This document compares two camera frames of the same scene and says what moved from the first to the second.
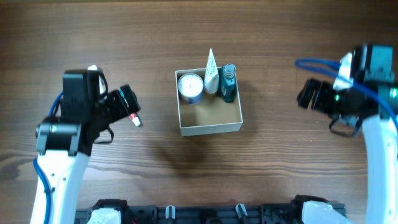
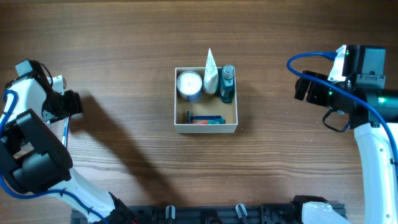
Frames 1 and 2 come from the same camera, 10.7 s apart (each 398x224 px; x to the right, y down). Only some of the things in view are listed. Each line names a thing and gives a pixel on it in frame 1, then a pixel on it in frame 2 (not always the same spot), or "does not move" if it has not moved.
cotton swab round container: [190, 88] does not move
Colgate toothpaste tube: [134, 116] → [212, 122]
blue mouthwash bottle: [228, 88] does not move
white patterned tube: [211, 78] does not move
